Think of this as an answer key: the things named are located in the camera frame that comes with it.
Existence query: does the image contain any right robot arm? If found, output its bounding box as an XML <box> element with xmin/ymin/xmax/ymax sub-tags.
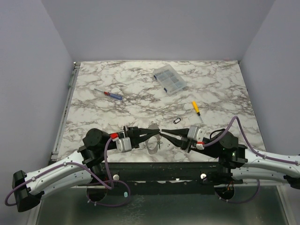
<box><xmin>160</xmin><ymin>126</ymin><xmax>300</xmax><ymax>189</ymax></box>

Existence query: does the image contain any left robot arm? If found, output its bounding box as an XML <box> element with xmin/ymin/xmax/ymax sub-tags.
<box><xmin>9</xmin><ymin>127</ymin><xmax>160</xmax><ymax>212</ymax></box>

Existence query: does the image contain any yellow screwdriver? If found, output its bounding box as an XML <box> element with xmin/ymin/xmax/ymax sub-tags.
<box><xmin>192</xmin><ymin>101</ymin><xmax>203</xmax><ymax>122</ymax></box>

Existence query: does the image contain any blue red screwdriver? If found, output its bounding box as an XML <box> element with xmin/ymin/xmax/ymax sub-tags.
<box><xmin>94</xmin><ymin>89</ymin><xmax>123</xmax><ymax>101</ymax></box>

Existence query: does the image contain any clear plastic screw box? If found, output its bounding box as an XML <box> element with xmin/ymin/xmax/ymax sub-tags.
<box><xmin>153</xmin><ymin>64</ymin><xmax>187</xmax><ymax>96</ymax></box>

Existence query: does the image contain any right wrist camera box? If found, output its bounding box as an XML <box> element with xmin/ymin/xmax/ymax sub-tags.
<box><xmin>187</xmin><ymin>126</ymin><xmax>204</xmax><ymax>143</ymax></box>

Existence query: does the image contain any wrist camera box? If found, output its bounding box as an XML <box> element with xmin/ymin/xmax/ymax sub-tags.
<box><xmin>110</xmin><ymin>132</ymin><xmax>132</xmax><ymax>152</ymax></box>
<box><xmin>187</xmin><ymin>126</ymin><xmax>204</xmax><ymax>143</ymax></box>

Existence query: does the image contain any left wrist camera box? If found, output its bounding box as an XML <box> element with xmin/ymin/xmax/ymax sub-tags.
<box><xmin>110</xmin><ymin>132</ymin><xmax>132</xmax><ymax>152</ymax></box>

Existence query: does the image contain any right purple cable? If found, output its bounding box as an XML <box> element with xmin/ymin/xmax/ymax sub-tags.
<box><xmin>202</xmin><ymin>116</ymin><xmax>300</xmax><ymax>165</ymax></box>

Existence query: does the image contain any purple cable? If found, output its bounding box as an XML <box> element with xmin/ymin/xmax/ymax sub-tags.
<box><xmin>5</xmin><ymin>135</ymin><xmax>118</xmax><ymax>207</ymax></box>
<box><xmin>202</xmin><ymin>116</ymin><xmax>300</xmax><ymax>165</ymax></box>

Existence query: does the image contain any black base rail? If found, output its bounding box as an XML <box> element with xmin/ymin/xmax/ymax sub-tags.
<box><xmin>77</xmin><ymin>160</ymin><xmax>244</xmax><ymax>195</ymax></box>

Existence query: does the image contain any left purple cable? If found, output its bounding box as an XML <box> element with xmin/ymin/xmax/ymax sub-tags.
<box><xmin>5</xmin><ymin>135</ymin><xmax>118</xmax><ymax>207</ymax></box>

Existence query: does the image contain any aluminium frame rail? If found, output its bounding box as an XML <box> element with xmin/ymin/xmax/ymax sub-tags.
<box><xmin>48</xmin><ymin>62</ymin><xmax>81</xmax><ymax>165</ymax></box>

